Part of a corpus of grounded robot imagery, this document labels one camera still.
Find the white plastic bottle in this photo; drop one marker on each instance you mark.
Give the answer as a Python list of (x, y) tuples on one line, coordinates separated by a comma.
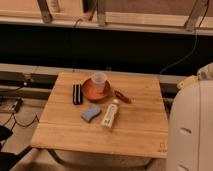
[(110, 114)]

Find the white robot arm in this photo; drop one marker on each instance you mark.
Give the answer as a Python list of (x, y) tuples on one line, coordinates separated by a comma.
[(190, 136)]

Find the clear plastic cup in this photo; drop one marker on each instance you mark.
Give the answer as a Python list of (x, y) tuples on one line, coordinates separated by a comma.
[(99, 80)]

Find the small red-brown object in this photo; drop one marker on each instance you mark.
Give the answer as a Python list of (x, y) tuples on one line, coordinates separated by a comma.
[(122, 97)]

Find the orange-brown bowl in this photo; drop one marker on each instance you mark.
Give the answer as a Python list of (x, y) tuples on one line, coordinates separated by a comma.
[(90, 92)]

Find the blue sponge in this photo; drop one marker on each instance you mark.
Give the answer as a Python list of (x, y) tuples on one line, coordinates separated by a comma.
[(92, 111)]

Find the black rectangular block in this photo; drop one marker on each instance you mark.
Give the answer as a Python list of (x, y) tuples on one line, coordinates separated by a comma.
[(77, 94)]

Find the wooden table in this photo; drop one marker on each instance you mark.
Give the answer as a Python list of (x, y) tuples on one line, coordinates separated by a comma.
[(139, 129)]

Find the black power adapter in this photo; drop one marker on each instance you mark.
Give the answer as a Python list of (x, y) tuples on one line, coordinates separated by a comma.
[(18, 103)]

